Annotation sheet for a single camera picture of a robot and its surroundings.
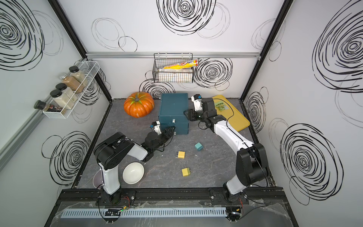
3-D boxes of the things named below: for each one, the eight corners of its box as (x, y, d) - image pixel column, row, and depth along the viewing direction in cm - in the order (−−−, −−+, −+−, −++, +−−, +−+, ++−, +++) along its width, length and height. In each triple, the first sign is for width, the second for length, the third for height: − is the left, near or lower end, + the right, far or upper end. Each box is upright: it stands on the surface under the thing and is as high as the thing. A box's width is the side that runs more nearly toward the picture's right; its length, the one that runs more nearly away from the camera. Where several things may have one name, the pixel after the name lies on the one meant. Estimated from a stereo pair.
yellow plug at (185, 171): (183, 177, 82) (183, 176, 80) (181, 170, 85) (181, 168, 83) (190, 175, 83) (190, 173, 81) (188, 168, 86) (188, 166, 84)
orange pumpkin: (127, 121, 108) (121, 109, 98) (133, 103, 121) (128, 91, 110) (152, 121, 109) (149, 109, 98) (155, 103, 121) (153, 91, 110)
